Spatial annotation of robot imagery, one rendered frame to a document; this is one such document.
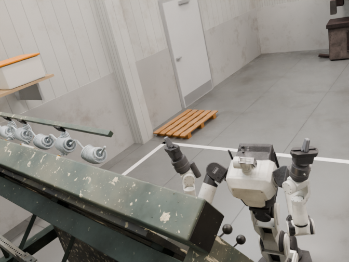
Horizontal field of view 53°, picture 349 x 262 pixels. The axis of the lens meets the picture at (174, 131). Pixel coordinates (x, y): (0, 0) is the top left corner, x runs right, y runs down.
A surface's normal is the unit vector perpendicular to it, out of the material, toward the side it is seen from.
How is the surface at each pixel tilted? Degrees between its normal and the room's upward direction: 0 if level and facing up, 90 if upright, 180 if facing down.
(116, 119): 90
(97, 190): 34
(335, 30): 90
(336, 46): 90
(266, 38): 90
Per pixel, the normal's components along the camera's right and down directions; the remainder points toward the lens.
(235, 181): -0.49, 0.06
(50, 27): 0.80, 0.06
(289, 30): -0.56, 0.43
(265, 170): -0.37, -0.66
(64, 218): -0.53, -0.52
